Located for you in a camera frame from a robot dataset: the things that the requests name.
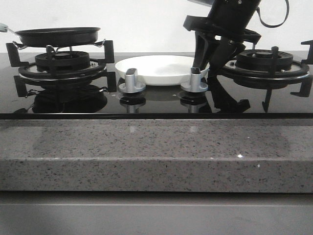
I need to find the black burner grate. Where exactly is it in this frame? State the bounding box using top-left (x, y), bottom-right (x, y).
top-left (207, 40), bottom-right (313, 112)
top-left (6, 40), bottom-right (116, 97)

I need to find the black burner head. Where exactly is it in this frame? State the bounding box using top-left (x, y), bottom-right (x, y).
top-left (35, 51), bottom-right (90, 72)
top-left (235, 49), bottom-right (293, 71)

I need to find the left black burner head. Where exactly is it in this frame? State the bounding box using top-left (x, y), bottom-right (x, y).
top-left (35, 51), bottom-right (90, 72)

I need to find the right silver stove knob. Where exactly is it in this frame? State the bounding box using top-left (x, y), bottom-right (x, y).
top-left (180, 67), bottom-right (208, 93)

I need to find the wire pan support ring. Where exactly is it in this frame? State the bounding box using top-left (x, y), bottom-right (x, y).
top-left (12, 39), bottom-right (106, 53)

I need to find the black glass cooktop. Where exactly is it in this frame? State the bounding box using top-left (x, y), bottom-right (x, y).
top-left (0, 53), bottom-right (313, 119)

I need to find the black frying pan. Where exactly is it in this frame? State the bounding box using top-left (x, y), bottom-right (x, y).
top-left (0, 23), bottom-right (101, 47)

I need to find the white round plate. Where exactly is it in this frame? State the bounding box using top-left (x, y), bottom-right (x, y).
top-left (114, 55), bottom-right (210, 87)

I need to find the grey cabinet front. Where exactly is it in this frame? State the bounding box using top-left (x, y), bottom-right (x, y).
top-left (0, 192), bottom-right (313, 235)

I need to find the left silver stove knob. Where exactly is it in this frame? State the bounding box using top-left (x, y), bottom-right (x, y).
top-left (119, 68), bottom-right (146, 94)

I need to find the left black burner grate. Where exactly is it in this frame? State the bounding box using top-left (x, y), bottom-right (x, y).
top-left (6, 40), bottom-right (116, 97)

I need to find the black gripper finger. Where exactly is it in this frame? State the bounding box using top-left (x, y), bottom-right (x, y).
top-left (193, 31), bottom-right (216, 69)
top-left (208, 37), bottom-right (246, 76)

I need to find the right black burner head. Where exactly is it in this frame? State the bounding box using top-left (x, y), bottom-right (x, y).
top-left (235, 49), bottom-right (293, 71)

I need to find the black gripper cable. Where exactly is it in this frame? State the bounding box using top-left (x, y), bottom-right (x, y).
top-left (256, 0), bottom-right (290, 28)

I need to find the right black burner grate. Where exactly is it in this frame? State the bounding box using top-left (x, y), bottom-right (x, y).
top-left (207, 40), bottom-right (313, 112)

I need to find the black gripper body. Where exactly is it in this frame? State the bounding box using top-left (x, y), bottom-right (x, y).
top-left (183, 0), bottom-right (261, 44)

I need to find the silver stove knob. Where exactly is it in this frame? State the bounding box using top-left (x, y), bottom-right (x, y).
top-left (119, 68), bottom-right (146, 94)
top-left (180, 67), bottom-right (208, 93)

